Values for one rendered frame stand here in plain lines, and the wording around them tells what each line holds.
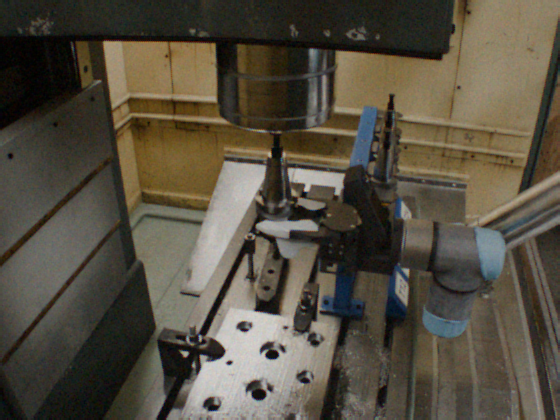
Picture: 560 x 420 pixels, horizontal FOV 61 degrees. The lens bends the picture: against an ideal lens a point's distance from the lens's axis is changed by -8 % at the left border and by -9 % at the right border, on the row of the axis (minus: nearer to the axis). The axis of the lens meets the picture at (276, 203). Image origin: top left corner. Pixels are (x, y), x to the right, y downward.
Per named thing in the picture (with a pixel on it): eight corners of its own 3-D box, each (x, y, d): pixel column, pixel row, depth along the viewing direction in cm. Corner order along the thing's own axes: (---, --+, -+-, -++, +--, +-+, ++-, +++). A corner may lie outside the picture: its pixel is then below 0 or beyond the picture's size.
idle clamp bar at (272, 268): (289, 253, 136) (290, 233, 132) (275, 322, 114) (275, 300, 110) (271, 252, 136) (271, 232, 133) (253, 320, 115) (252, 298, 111)
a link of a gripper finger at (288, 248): (255, 263, 76) (318, 263, 76) (255, 230, 73) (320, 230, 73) (256, 250, 79) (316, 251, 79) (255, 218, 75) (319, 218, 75)
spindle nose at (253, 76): (243, 86, 78) (242, 9, 71) (346, 98, 73) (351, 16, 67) (196, 125, 65) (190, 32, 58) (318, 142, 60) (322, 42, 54)
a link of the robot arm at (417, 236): (433, 239, 69) (432, 209, 76) (401, 235, 70) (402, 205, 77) (424, 281, 73) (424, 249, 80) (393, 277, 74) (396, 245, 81)
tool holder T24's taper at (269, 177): (267, 186, 78) (267, 146, 75) (295, 191, 77) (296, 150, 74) (257, 200, 75) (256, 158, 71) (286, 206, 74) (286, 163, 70)
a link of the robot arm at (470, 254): (495, 296, 71) (511, 250, 67) (423, 286, 73) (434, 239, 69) (490, 264, 78) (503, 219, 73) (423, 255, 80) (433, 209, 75)
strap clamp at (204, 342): (229, 376, 100) (225, 324, 93) (224, 389, 98) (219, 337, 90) (169, 363, 103) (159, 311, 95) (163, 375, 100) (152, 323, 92)
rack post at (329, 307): (364, 303, 119) (378, 194, 103) (361, 319, 115) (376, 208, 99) (322, 297, 121) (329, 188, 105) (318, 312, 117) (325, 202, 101)
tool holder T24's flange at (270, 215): (264, 196, 81) (264, 182, 79) (302, 203, 79) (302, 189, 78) (249, 217, 76) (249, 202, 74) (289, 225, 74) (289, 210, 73)
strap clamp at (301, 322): (317, 320, 115) (320, 268, 107) (306, 362, 104) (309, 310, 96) (302, 317, 115) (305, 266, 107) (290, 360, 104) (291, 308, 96)
